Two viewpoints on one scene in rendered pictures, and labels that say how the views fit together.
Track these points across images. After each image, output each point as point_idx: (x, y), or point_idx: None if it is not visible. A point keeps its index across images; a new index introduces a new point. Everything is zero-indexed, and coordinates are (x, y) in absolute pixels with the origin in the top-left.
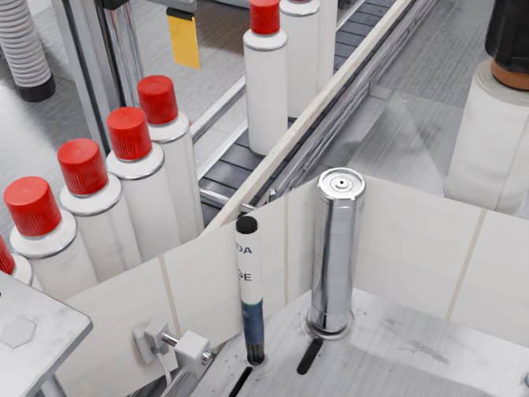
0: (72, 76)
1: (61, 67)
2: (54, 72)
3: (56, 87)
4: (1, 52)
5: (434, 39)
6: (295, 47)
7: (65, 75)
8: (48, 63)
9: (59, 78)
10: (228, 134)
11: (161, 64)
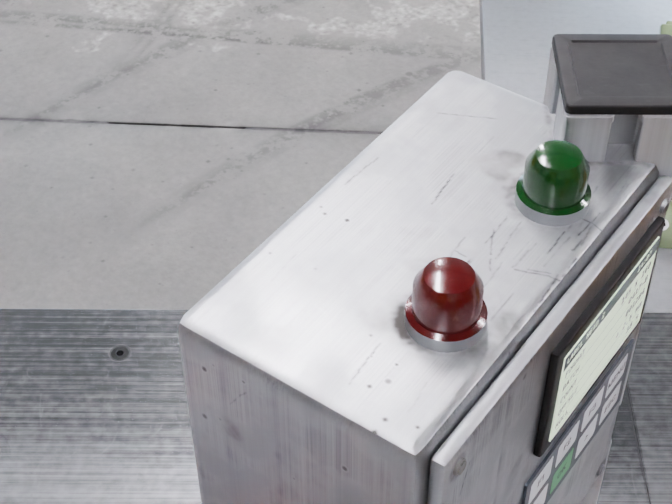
0: (665, 501)
1: (671, 466)
2: (652, 466)
3: (619, 501)
4: (634, 352)
5: None
6: None
7: (658, 489)
8: (665, 439)
9: (644, 486)
10: None
11: None
